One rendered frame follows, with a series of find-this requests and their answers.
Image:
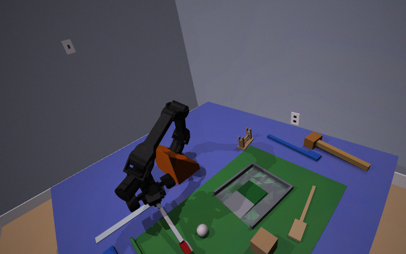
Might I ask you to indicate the grey flat bar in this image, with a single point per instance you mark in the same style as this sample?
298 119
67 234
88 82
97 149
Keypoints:
121 223

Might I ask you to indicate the grey ball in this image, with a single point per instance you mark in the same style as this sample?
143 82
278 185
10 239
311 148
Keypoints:
202 230

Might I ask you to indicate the green flat mat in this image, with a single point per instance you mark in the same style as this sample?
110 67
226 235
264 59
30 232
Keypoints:
228 234

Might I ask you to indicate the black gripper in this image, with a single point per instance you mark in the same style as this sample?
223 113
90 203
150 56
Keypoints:
166 180

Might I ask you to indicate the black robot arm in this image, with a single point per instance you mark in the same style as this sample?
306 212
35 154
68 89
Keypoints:
143 156

